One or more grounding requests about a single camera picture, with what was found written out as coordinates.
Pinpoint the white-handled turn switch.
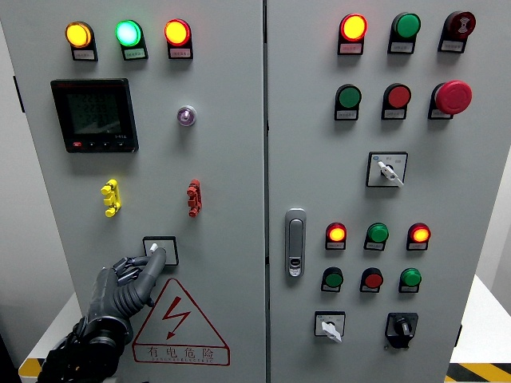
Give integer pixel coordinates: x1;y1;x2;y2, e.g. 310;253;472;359
142;235;180;267
314;310;347;343
366;151;409;188

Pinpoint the red warning triangle sticker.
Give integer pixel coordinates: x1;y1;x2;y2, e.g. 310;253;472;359
132;277;232;367

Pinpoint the black and yellow striped tape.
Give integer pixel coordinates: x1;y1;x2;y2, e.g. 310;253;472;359
445;362;511;383
17;358;49;380

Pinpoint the grey cabinet door with display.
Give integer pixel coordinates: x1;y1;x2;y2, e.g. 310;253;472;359
0;0;267;383

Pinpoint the black display meter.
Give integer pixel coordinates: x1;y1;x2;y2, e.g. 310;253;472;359
50;77;140;154

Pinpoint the silver door lock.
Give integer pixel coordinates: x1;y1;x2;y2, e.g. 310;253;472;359
284;207;307;278

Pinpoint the white round lamp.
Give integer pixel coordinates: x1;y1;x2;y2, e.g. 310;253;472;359
176;105;198;128

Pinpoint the small green push button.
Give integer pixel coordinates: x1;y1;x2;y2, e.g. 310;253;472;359
399;267;423;288
322;267;344;290

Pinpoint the small red lit lamp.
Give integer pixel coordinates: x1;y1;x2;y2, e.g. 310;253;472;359
325;222;348;243
407;222;432;243

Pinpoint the grey cabinet door with lock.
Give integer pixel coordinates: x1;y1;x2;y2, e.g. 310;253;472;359
265;0;511;383

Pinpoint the small red push button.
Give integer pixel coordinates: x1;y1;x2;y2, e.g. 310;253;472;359
361;267;385;290

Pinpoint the yellow round lamp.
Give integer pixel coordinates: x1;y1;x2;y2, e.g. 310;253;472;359
65;21;94;49

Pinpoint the green lit round lamp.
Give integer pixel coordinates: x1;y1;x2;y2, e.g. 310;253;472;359
115;19;144;48

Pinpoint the red lit round lamp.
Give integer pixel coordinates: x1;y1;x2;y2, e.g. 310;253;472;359
164;18;192;47
339;13;369;42

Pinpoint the small green lamp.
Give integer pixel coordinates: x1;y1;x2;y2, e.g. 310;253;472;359
366;222;390;243

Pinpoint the large red stop button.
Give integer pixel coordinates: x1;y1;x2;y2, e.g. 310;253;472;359
431;80;473;116

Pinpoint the large green round lamp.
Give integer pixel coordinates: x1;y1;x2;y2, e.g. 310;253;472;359
390;12;422;40

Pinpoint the dark red buzzer lamp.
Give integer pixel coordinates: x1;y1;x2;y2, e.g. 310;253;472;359
443;10;477;41

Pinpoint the small yellow handle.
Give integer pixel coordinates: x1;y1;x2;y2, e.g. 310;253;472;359
100;178;122;219

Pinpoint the small red handle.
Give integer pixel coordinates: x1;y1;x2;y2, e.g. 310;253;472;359
186;179;203;219

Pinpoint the white-handled turn switch, small plate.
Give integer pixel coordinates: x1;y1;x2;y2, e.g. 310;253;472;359
314;310;347;343

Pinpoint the black-handled turn switch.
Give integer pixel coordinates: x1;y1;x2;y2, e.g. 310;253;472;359
384;312;420;350

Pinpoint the white-handled turn switch, large plate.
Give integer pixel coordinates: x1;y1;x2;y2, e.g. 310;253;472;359
366;151;409;188

